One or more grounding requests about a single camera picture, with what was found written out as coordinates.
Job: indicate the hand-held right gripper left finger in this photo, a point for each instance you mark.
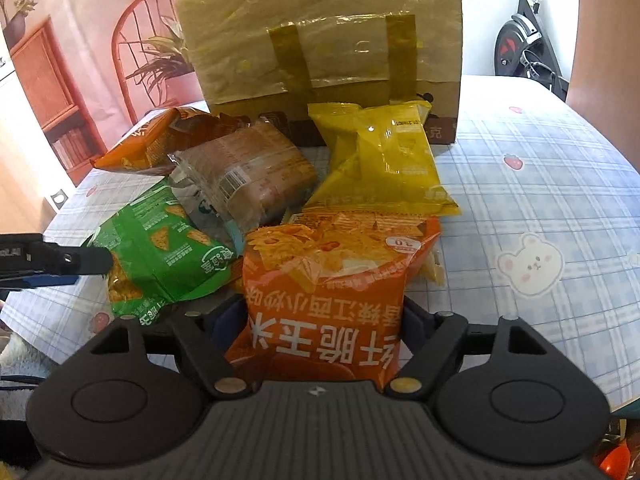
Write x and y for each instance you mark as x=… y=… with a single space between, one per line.
x=226 y=321

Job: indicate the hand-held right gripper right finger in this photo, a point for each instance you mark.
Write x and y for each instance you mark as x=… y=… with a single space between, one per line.
x=416 y=325

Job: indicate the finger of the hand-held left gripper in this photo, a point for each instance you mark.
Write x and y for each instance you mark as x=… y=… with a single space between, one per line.
x=75 y=260
x=35 y=281

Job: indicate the green chip bag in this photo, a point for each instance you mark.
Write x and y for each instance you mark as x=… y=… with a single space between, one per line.
x=160 y=255

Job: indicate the orange corn chip bag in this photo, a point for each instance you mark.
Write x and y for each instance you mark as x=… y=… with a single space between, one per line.
x=320 y=285

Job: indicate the white fluffy cloth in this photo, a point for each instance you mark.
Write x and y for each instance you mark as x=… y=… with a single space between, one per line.
x=12 y=355

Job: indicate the dark orange chip bag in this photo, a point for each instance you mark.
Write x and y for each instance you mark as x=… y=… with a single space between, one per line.
x=150 y=145

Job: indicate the clear wrapped brown bread pack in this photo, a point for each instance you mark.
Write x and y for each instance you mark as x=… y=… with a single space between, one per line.
x=255 y=175

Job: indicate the yellow chip bag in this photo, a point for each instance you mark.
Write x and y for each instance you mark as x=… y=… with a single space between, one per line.
x=385 y=160

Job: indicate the plaid printed tablecloth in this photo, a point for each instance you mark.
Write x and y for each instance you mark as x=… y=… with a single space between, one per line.
x=530 y=170

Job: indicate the black exercise bike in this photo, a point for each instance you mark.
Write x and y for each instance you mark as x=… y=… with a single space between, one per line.
x=525 y=40

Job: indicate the tape wrapped cardboard box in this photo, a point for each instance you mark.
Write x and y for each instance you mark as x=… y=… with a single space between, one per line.
x=325 y=30

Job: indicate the brown wooden door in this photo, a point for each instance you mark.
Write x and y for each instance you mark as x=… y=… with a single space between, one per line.
x=605 y=25

